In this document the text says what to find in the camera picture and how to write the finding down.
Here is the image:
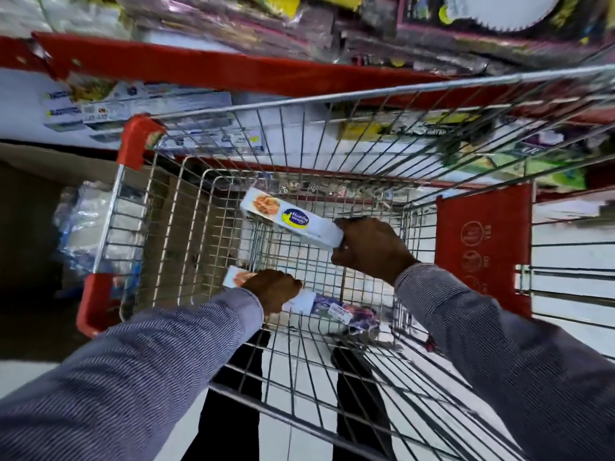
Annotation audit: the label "metal wire shopping cart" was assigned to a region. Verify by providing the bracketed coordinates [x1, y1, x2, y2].
[75, 64, 615, 461]

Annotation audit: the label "person's leg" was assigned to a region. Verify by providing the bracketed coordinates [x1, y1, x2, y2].
[182, 329, 271, 461]
[331, 347, 398, 461]

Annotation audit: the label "white foil box yellow label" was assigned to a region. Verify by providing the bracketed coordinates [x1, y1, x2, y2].
[239, 186, 345, 251]

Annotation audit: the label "pile of clear wrapped packets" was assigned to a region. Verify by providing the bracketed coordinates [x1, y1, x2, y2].
[0, 0, 615, 76]

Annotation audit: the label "person's left hand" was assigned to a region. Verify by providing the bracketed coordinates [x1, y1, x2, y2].
[241, 270, 304, 317]

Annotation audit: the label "small purple plastic packet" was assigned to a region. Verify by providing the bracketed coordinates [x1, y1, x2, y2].
[311, 294, 381, 333]

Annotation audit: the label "red metal store shelf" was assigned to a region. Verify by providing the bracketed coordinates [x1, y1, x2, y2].
[0, 32, 615, 124]

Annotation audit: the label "person's left leg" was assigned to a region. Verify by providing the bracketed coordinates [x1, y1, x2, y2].
[182, 329, 271, 461]

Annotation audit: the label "person's right hand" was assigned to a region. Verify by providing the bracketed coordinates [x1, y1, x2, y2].
[331, 216, 419, 285]

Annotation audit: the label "row of blue-white boxes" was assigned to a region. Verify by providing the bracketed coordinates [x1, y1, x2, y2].
[40, 80, 266, 155]

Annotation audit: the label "white round plates pack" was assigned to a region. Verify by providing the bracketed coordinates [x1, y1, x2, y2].
[439, 0, 564, 33]

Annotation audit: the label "brown cardboard box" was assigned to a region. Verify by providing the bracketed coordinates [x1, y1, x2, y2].
[0, 142, 159, 293]

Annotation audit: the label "row of yellow-green packets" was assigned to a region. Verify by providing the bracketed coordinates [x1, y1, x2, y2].
[336, 109, 589, 190]

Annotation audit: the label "person's left forearm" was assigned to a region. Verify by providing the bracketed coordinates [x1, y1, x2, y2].
[0, 287, 265, 461]

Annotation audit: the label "person's right leg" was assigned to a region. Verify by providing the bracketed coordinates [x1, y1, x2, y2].
[331, 347, 398, 461]

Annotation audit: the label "clear plastic wrapped packs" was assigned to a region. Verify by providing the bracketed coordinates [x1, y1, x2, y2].
[52, 181, 147, 287]

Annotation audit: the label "person's right forearm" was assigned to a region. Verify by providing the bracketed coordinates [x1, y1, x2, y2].
[394, 262, 615, 461]

